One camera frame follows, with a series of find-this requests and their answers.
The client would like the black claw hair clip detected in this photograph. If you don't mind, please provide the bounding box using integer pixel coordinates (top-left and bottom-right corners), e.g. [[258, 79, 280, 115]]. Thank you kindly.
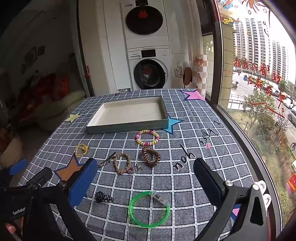
[[95, 191, 114, 203]]

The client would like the yellow cord bracelet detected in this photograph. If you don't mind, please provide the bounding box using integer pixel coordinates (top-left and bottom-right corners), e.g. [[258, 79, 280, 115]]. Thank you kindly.
[[74, 143, 90, 158]]

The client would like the silver metal hair clip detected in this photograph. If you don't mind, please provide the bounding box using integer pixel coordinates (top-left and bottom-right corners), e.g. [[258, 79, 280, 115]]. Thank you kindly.
[[98, 152, 116, 168]]

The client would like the tan braided bracelet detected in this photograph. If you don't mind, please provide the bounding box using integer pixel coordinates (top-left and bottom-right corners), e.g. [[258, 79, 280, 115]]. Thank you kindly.
[[112, 152, 132, 175]]

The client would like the green transparent bangle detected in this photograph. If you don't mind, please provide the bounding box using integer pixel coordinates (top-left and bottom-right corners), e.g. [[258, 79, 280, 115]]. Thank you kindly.
[[128, 190, 171, 229]]

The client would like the pink crystal brooch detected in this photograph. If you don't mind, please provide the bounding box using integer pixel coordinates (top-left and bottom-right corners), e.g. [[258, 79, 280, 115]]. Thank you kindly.
[[126, 164, 143, 174]]

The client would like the brown spiral hair tie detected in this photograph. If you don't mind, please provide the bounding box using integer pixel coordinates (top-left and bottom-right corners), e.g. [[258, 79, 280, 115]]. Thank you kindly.
[[141, 146, 161, 168]]

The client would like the pink yellow beaded bracelet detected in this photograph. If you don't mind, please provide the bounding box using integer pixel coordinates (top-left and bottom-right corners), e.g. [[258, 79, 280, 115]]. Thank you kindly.
[[134, 129, 161, 147]]

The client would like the green jewelry tray box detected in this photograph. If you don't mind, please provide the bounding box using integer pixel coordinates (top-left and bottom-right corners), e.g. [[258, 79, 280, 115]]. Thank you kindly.
[[86, 95, 169, 134]]

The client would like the cream sofa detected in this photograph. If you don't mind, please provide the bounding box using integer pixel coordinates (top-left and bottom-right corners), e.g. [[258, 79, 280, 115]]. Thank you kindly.
[[34, 90, 85, 132]]

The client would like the grey checkered tablecloth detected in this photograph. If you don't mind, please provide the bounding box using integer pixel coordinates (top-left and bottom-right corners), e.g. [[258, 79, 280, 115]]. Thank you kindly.
[[18, 89, 254, 240]]

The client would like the white washing machine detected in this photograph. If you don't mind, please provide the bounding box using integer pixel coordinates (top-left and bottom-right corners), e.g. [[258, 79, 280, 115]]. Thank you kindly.
[[127, 46, 171, 90]]

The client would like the white dryer upper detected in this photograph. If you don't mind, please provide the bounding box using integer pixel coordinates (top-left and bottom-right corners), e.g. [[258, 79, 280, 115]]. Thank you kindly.
[[120, 0, 169, 50]]

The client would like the white tall cabinet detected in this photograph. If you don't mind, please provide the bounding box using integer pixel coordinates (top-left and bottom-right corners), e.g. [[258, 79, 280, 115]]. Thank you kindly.
[[77, 0, 134, 95]]

